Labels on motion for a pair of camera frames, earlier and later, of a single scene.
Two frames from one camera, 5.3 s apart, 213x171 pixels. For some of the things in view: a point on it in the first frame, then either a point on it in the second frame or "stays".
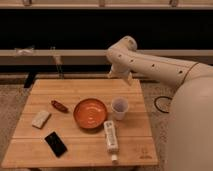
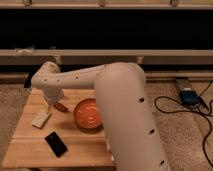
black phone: (56, 144) stays
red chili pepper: (60, 106) stays
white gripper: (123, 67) → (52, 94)
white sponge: (40, 119) stays
